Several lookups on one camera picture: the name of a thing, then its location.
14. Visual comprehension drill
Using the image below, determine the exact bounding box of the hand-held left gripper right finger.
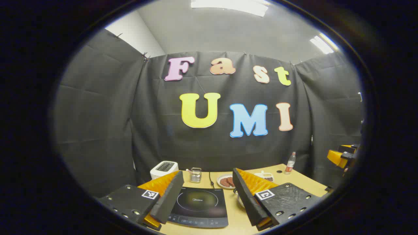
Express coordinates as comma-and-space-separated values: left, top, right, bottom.
233, 168, 327, 231

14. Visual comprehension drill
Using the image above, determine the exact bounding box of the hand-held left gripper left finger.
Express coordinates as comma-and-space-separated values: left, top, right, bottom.
98, 170, 185, 231

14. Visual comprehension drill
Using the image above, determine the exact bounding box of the steel pot with black handles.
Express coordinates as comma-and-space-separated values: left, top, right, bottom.
233, 188, 245, 208

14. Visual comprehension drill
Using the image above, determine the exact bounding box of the black induction cooktop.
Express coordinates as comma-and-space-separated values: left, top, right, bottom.
167, 187, 229, 228

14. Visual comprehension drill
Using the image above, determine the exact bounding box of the white round plate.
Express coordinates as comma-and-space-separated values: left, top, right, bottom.
217, 174, 236, 190

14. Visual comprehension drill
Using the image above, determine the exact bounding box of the white divided dish with beans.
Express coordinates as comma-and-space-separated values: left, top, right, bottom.
256, 171, 274, 182

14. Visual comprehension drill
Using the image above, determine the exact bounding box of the white toaster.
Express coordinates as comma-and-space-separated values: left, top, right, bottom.
150, 161, 179, 180

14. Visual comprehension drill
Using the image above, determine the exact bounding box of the plastic bottle with red label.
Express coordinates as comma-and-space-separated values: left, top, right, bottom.
284, 152, 297, 175

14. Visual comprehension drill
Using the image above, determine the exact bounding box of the small ceiling light panel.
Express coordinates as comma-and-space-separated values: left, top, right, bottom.
310, 33, 340, 55

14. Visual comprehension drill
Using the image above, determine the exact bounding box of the small wire mesh basket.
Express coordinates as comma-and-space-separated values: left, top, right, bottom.
189, 167, 202, 183

